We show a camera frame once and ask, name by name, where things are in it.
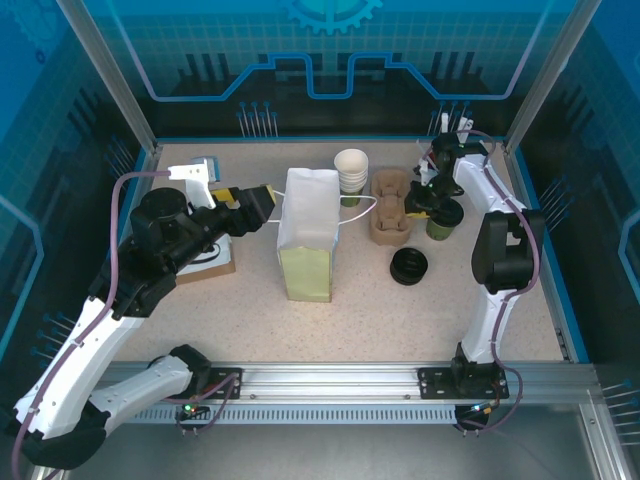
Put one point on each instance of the dark green cup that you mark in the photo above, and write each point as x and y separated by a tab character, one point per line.
450	215

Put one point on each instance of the white green paper bag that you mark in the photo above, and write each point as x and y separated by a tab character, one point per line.
305	210

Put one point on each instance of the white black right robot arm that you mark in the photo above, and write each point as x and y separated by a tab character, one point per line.
482	325

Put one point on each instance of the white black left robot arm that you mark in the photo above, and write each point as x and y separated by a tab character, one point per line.
55	390

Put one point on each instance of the black plastic spare lid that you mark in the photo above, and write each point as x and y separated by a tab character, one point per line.
410	283
410	260

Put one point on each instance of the white paper napkin stack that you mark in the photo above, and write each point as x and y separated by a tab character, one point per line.
226	252

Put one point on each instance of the empty paper cup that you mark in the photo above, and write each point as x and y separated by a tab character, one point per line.
352	183
352	178
352	202

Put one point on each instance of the stack of paper cups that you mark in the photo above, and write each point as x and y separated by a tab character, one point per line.
351	161

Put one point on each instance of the small LED controller board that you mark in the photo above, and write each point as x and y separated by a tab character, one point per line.
475	410
192	411

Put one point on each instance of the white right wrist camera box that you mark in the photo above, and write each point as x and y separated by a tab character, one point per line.
426	156

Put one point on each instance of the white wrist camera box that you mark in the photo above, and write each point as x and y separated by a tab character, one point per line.
426	156
197	175

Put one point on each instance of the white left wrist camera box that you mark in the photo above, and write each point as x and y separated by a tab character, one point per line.
197	175

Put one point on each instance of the aluminium frame post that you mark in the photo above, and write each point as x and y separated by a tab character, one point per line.
550	75
112	75

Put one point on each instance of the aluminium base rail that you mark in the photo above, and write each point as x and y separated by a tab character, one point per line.
325	380

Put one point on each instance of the aluminium frame beam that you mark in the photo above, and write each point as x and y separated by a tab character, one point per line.
607	450

